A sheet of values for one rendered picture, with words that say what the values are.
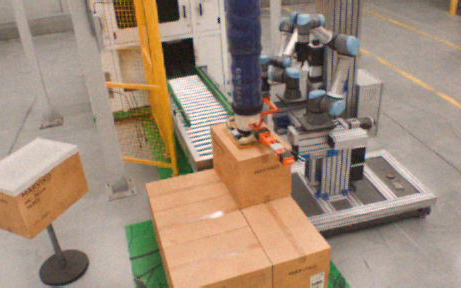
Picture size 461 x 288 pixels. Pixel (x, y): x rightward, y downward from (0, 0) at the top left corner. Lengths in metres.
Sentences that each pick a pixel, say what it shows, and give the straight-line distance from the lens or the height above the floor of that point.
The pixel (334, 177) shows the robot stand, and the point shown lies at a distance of 3.62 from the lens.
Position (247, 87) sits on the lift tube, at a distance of 2.85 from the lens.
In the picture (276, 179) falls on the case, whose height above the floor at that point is 0.71.
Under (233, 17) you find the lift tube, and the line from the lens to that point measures 2.72.
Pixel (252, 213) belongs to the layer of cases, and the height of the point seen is 0.54.
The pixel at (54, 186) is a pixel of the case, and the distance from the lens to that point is 3.10.
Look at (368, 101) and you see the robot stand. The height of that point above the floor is 1.09.
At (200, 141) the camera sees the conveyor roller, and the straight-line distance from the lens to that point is 3.95.
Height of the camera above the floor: 2.41
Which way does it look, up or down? 29 degrees down
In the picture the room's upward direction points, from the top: 4 degrees counter-clockwise
